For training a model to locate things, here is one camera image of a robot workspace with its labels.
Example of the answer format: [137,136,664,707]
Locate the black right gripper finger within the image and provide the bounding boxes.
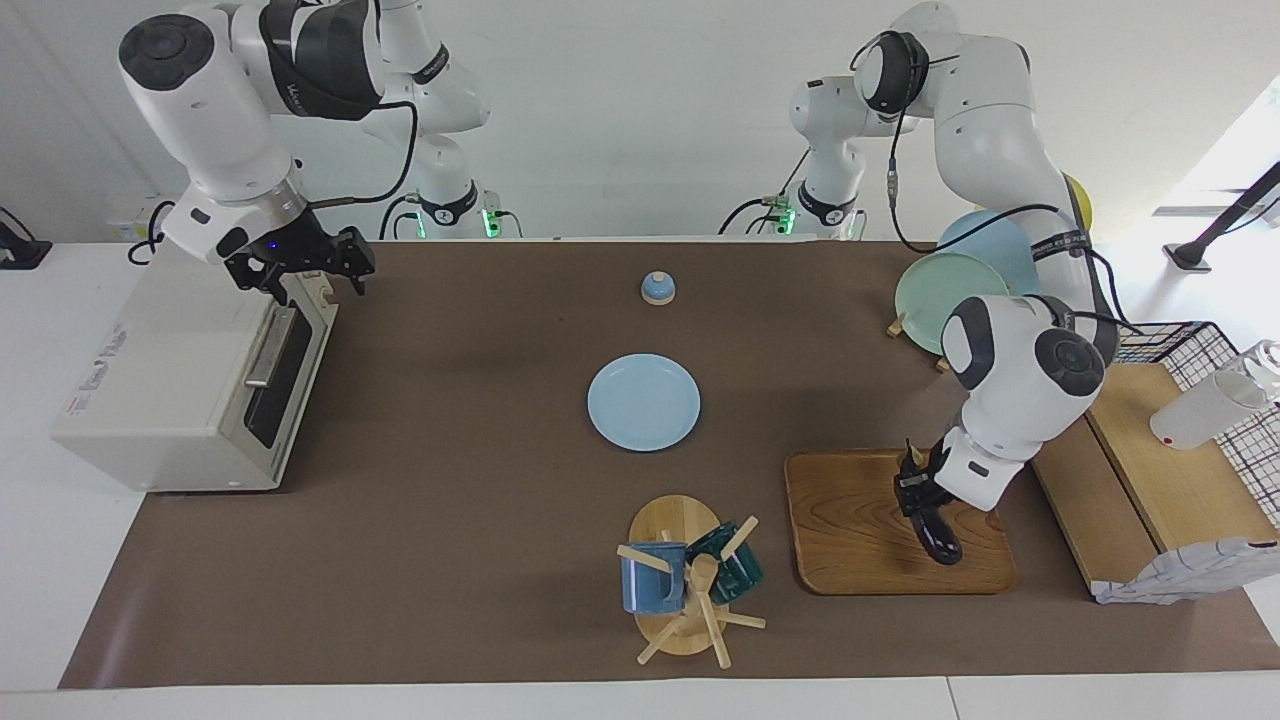
[336,227,378,299]
[227,260,295,307]

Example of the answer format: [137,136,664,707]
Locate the dark purple eggplant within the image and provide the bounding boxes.
[912,500,964,567]

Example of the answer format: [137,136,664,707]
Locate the glass oven door with handle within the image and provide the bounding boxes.
[240,280,339,473]

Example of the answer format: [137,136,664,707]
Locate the cream toaster oven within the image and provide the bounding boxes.
[50,255,341,493]

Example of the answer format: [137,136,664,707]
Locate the wooden serving tray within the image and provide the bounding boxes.
[783,448,1019,597]

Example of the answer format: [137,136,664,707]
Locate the wooden plate rack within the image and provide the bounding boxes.
[886,312,953,373]

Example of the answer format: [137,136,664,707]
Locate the white power strip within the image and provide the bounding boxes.
[108,195,173,243]

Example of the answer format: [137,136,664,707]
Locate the pale green racked plate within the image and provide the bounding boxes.
[894,252,1011,356]

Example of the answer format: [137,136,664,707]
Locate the dark green mug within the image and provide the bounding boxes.
[686,521,765,605]

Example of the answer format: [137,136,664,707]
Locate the brown table mat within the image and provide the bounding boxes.
[58,240,1280,691]

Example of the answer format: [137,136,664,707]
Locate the wooden step shelf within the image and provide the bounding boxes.
[1028,362,1280,601]

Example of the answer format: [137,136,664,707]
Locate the light blue racked plate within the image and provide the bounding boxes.
[938,208,1046,296]

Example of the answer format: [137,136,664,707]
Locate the wooden mug tree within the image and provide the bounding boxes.
[616,494,768,669]

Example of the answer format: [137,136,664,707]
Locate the black desk clamp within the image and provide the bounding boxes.
[0,207,53,271]

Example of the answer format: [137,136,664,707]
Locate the white patterned fabric liner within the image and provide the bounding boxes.
[1092,537,1280,606]

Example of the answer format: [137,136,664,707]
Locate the white cup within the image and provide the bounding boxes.
[1149,340,1280,451]

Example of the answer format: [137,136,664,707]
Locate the blue mug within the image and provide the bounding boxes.
[620,541,689,615]

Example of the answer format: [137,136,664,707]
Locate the yellow plate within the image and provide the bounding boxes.
[1060,172,1094,233]

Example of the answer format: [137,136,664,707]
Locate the black stand with pole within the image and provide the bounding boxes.
[1163,160,1280,273]

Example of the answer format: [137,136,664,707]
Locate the black right base cable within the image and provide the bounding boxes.
[378,193,423,241]

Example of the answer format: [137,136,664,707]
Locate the black base cable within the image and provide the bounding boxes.
[718,150,813,237]
[378,193,423,241]

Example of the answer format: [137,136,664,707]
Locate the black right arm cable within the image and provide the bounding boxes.
[305,98,419,209]

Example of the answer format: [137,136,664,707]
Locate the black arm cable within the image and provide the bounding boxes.
[305,98,419,209]
[850,30,1148,337]

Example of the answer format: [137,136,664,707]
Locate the black power strip cable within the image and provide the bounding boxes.
[127,200,177,267]

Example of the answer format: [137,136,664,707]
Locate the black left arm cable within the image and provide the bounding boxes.
[850,30,1148,337]

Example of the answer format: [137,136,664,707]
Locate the black wire basket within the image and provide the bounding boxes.
[1112,321,1280,531]

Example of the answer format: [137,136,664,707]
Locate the black left base cable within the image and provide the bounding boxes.
[718,150,813,237]

